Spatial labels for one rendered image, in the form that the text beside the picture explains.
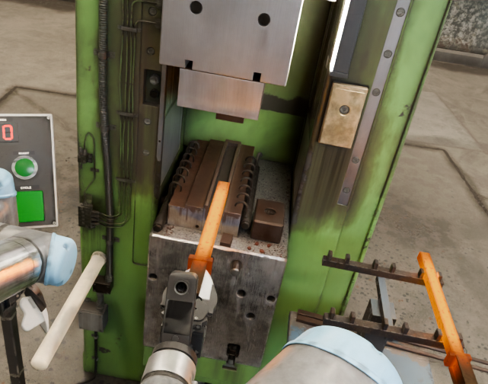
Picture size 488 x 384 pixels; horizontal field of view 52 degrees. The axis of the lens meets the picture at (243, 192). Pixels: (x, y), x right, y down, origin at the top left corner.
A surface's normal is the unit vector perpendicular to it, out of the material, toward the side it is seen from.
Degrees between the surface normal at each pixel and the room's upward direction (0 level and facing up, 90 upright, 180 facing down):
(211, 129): 90
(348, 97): 90
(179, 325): 61
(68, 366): 0
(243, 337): 90
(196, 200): 0
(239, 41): 90
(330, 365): 2
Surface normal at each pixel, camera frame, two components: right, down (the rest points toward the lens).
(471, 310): 0.15, -0.84
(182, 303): 0.00, 0.05
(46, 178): 0.35, 0.05
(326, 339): -0.11, -0.96
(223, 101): -0.11, 0.51
